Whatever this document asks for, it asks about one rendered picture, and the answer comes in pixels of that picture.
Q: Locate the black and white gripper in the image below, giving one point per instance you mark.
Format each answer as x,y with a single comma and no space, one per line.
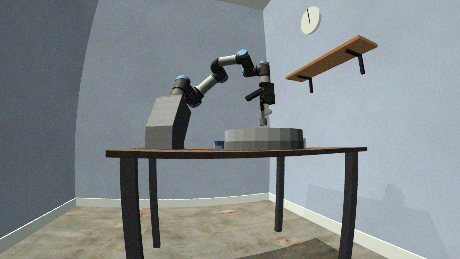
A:
267,97

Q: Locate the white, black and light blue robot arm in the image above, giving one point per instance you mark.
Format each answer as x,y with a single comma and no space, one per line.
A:
194,96

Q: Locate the blue crate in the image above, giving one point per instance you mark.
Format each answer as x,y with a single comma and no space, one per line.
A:
219,145

